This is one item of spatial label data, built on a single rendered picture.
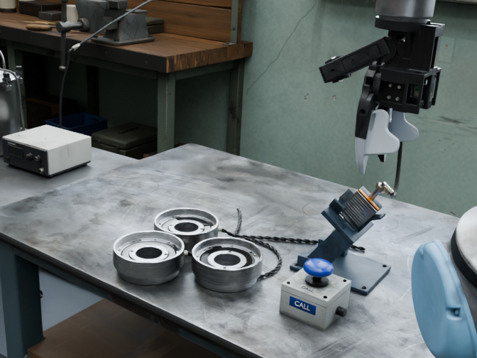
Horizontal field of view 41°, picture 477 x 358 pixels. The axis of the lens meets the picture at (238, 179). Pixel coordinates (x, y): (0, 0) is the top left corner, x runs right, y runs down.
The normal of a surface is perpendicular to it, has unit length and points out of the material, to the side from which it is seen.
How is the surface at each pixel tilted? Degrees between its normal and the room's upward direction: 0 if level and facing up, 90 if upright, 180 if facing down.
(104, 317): 0
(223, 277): 90
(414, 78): 90
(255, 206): 0
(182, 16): 90
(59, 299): 0
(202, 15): 90
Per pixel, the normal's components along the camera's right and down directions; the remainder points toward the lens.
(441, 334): -0.99, 0.09
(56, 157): 0.85, 0.23
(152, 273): 0.24, 0.36
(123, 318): 0.05, -0.93
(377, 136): -0.53, 0.04
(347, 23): -0.58, 0.26
